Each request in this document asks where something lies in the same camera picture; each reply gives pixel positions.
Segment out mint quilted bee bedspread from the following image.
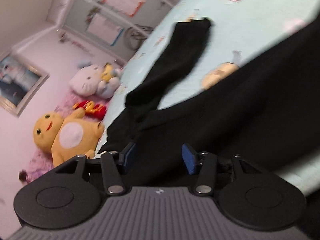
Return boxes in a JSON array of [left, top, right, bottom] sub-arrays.
[[94, 0, 320, 198]]

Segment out black trousers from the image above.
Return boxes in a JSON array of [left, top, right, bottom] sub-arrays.
[[100, 18, 319, 186]]

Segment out white cat plush toy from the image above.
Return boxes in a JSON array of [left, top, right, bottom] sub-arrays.
[[69, 63, 123, 99]]

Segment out red small plush toy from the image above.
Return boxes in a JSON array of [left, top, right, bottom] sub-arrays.
[[73, 100, 107, 121]]

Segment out grey sliding wardrobe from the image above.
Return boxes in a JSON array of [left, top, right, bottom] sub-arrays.
[[47, 0, 180, 62]]

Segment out yellow plush toy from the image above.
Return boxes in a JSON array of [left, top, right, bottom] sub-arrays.
[[33, 108, 105, 167]]

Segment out blue framed paper poster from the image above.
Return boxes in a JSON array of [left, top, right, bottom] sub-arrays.
[[86, 14, 124, 46]]

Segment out framed wall picture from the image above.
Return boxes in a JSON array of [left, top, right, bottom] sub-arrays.
[[1, 50, 49, 116]]

